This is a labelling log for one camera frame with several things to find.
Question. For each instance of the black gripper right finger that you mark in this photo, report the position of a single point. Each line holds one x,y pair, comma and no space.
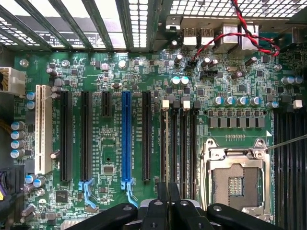
184,215

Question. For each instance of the green motherboard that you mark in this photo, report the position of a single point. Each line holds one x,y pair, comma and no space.
110,134

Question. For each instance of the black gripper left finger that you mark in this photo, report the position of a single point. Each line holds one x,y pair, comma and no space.
156,215

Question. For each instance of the blue expansion slot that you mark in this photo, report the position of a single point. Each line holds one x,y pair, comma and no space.
126,134

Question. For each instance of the silver finned heatsink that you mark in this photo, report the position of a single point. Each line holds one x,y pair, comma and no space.
69,226

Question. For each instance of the white expansion slot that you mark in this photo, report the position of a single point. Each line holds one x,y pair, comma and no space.
46,134

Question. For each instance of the short black expansion slot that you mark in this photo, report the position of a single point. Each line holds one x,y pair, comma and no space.
106,104

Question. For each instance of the black power connector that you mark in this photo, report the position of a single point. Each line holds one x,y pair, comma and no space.
12,179

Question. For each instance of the silver CPU socket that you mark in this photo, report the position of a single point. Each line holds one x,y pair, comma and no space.
235,182

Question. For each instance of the black RAM slot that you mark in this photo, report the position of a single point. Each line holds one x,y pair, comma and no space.
194,143
278,167
162,143
295,167
287,167
184,143
175,143
303,167

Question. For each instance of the white power plug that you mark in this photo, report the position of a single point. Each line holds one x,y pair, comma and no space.
14,81

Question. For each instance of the long black expansion slot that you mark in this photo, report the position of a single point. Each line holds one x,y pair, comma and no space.
66,134
146,134
86,134

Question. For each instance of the grey open PC case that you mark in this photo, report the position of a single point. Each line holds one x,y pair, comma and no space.
156,28

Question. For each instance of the thin metal locking lever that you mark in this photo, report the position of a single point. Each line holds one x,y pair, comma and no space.
286,143

